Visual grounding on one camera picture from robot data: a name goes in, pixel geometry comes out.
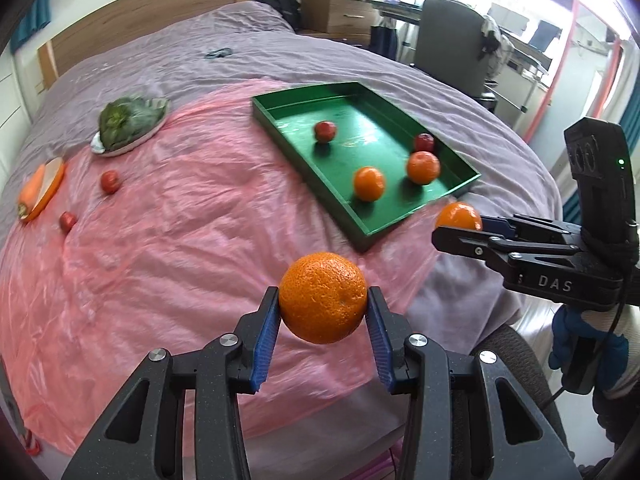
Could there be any dark grey fabric seat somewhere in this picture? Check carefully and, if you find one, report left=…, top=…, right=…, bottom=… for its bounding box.
left=470, top=324, right=576, bottom=480

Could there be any person's right hand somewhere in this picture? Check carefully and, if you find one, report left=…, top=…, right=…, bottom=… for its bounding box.
left=548, top=304, right=640, bottom=401

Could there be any orange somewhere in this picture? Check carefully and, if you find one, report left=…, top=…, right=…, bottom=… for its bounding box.
left=406, top=150, right=441, bottom=186
left=353, top=166, right=387, bottom=203
left=278, top=251, right=369, bottom=345
left=435, top=202, right=483, bottom=233

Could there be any wooden headboard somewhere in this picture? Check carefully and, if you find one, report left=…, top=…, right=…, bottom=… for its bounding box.
left=37, top=0, right=251, bottom=91

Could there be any white round plate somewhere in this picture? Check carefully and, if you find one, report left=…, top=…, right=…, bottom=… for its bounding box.
left=90, top=100, right=171, bottom=158

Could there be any wooden dresser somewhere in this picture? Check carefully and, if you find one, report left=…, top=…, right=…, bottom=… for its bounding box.
left=301, top=0, right=381, bottom=36

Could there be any white and black garment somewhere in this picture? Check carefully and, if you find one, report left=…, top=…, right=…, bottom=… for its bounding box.
left=477, top=12, right=518, bottom=83

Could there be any pink pole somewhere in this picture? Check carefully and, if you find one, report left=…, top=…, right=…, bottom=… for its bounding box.
left=602, top=40, right=626, bottom=131
left=522, top=0, right=586, bottom=141

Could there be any grey desk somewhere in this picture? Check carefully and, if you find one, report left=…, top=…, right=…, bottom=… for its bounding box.
left=370, top=0, right=551, bottom=111

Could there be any teal curtain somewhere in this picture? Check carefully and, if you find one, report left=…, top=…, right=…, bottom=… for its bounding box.
left=10, top=0, right=52, bottom=51
left=560, top=180, right=585, bottom=226

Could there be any white wardrobe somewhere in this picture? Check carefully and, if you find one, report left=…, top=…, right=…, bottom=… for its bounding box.
left=0, top=50, right=33, bottom=171

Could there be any green tray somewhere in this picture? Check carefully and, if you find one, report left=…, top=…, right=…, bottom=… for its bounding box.
left=251, top=80, right=482, bottom=254

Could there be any dark blue bag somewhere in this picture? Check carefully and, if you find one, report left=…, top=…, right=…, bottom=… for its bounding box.
left=370, top=22, right=401, bottom=58

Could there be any black backpack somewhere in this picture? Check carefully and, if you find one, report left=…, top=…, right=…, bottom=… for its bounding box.
left=256, top=0, right=303, bottom=31

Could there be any dark grey chair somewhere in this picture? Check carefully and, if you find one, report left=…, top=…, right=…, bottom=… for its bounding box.
left=417, top=0, right=496, bottom=98

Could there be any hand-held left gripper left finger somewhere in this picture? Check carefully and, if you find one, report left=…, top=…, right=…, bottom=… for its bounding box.
left=61, top=286, right=282, bottom=480

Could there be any pink plastic sheet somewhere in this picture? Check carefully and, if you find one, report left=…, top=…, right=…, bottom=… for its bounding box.
left=0, top=77, right=451, bottom=456

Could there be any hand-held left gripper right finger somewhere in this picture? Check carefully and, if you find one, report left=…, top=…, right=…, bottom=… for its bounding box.
left=366, top=286, right=583, bottom=480

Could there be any orange oval dish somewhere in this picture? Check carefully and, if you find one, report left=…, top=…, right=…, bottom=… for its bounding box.
left=20, top=156, right=67, bottom=223

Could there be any person's right forearm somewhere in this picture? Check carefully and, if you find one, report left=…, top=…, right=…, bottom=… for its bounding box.
left=592, top=385, right=640, bottom=466

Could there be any green leafy vegetable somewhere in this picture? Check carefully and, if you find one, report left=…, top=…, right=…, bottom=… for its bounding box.
left=98, top=97, right=167, bottom=150

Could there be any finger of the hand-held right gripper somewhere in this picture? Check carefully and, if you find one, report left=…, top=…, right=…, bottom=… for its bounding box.
left=481, top=214, right=583, bottom=243
left=432, top=225, right=583, bottom=273

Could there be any carrot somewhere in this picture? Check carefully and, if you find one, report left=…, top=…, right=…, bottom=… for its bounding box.
left=17, top=165, right=47, bottom=218

